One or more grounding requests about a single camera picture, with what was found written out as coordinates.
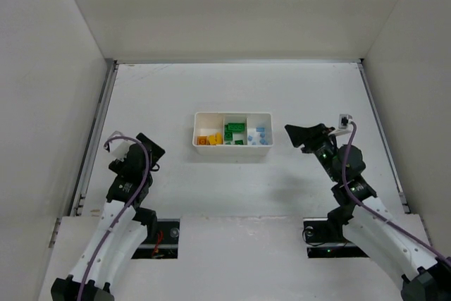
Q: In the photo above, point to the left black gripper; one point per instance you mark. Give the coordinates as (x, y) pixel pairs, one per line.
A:
(151, 148)

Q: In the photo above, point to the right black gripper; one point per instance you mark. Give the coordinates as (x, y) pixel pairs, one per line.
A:
(314, 139)

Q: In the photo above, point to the green lego plate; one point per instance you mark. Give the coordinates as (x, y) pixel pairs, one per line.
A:
(235, 142)

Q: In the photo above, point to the green lego brick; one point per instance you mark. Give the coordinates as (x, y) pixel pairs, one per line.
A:
(236, 127)
(228, 136)

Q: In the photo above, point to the yellow striped lego brick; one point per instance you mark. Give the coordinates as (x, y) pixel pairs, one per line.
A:
(202, 140)

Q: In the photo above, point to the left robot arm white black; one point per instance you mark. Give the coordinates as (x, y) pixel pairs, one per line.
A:
(123, 226)

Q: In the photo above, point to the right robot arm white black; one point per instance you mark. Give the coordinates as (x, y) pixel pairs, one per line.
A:
(418, 270)

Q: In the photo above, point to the white three-compartment container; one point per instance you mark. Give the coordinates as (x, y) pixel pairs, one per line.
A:
(208, 123)

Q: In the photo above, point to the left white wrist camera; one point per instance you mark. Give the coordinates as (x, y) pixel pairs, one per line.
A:
(116, 146)

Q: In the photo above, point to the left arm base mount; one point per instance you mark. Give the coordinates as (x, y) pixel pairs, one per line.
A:
(162, 236)

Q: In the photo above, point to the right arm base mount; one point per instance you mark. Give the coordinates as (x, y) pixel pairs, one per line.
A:
(325, 239)

